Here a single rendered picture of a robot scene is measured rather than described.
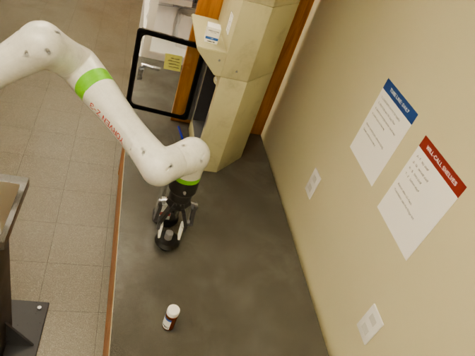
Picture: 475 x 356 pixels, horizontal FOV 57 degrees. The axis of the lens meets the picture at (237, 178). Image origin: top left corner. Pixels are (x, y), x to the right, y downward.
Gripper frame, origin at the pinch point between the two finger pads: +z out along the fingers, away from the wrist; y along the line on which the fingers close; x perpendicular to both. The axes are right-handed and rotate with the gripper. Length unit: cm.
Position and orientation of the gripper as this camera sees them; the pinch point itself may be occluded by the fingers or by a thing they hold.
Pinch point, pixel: (170, 230)
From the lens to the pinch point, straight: 158.7
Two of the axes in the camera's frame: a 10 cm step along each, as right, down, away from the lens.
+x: 1.2, 6.5, -7.5
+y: -9.5, -1.4, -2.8
